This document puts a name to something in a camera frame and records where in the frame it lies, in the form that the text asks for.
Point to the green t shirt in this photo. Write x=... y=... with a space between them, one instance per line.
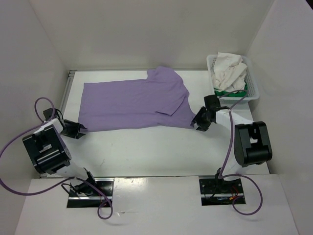
x=240 y=93

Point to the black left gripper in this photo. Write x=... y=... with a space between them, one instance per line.
x=75 y=133

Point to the purple t shirt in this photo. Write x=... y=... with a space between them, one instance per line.
x=161 y=99

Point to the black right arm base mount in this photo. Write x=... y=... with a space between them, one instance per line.
x=215 y=192

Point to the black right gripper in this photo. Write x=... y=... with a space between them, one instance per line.
x=197 y=119

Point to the white crumpled t shirt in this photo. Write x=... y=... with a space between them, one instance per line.
x=229 y=72

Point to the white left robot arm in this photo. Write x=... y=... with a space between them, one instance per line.
x=50 y=155

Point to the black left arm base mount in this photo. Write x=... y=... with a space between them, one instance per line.
x=92 y=199

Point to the white plastic laundry basket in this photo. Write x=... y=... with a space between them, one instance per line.
x=252 y=91

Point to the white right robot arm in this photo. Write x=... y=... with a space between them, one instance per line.
x=249 y=140

